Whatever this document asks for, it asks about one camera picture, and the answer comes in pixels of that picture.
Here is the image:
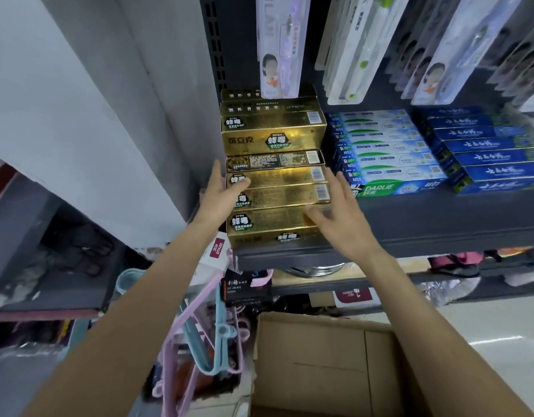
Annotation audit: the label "black slippers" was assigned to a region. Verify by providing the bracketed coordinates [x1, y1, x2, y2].
[43, 221, 116, 278]

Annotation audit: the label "dark grey metal shelf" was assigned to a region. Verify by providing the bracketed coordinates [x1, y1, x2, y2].
[186, 0, 534, 315]

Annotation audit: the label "stack of gold toothpaste boxes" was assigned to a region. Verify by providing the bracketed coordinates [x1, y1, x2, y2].
[220, 83, 328, 171]

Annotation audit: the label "clear plastic wrapped pack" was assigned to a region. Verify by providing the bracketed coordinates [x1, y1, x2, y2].
[418, 280, 482, 305]

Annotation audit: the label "gold toothpaste carton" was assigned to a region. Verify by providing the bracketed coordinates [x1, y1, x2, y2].
[225, 166, 329, 188]
[227, 205, 337, 252]
[227, 183, 332, 211]

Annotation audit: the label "row of child print toothbrush packs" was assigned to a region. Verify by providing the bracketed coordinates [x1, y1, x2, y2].
[386, 0, 534, 113]

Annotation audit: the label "person's left forearm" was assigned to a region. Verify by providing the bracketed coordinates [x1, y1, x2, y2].
[24, 215, 233, 417]

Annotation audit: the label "white box with red label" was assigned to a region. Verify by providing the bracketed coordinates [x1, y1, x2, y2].
[197, 236, 235, 296]

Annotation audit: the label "person's left hand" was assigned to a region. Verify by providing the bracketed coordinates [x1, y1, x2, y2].
[197, 160, 251, 228]

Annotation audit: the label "purple toothbrush pack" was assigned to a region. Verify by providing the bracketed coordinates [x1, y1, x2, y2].
[255, 0, 312, 99]

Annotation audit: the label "white red carton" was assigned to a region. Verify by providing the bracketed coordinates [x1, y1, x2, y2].
[333, 287, 381, 310]

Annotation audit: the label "stack of blue toothpaste boxes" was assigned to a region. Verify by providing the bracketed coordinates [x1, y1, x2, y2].
[412, 105, 534, 195]

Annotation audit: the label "steel pot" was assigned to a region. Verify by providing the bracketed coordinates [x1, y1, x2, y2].
[288, 261, 346, 279]

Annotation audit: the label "row of white green toothbrush packs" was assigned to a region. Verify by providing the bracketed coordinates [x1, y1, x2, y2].
[315, 0, 412, 105]

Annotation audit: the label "person's right forearm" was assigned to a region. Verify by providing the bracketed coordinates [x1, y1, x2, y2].
[342, 249, 534, 417]

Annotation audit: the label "person's right hand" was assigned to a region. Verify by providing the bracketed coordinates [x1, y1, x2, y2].
[304, 170, 388, 264]

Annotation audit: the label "pink plastic hanger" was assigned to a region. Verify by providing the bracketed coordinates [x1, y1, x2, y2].
[153, 252, 251, 417]

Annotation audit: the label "brown cardboard box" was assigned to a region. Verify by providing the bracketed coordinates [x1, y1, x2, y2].
[249, 311, 433, 417]

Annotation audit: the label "small black box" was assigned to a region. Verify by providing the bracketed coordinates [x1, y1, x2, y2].
[221, 269, 275, 305]

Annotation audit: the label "light blue plastic cup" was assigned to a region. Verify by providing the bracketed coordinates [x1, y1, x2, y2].
[115, 268, 153, 310]

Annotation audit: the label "dark low shelf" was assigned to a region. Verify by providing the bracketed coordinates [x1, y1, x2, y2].
[0, 151, 135, 323]

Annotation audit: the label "pink slippers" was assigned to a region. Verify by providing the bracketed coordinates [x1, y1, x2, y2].
[427, 251, 485, 279]

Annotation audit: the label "stack of white green toothpaste boxes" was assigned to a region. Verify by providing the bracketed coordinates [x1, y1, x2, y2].
[325, 109, 450, 199]

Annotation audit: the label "light blue plastic hanger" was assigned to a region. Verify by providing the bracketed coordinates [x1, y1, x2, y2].
[180, 280, 246, 377]

